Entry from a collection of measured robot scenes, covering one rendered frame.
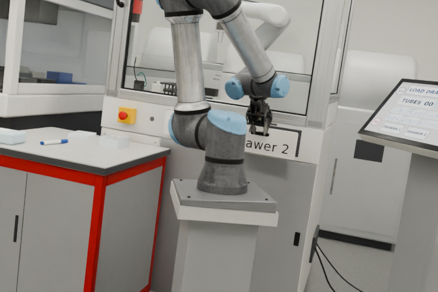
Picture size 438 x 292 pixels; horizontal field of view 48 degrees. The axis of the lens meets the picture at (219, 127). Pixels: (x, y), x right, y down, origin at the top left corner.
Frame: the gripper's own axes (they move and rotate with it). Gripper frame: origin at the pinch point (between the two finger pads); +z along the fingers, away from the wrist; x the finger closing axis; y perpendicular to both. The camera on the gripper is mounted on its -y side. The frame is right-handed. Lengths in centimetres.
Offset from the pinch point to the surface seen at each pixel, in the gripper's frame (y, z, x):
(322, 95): -22.5, -5.0, 20.9
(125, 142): 10, 10, -56
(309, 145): -10.4, 12.2, 18.8
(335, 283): -27, 131, 38
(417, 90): -25, -12, 56
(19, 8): -16, -33, -111
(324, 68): -28.8, -14.2, 20.0
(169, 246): 22, 59, -37
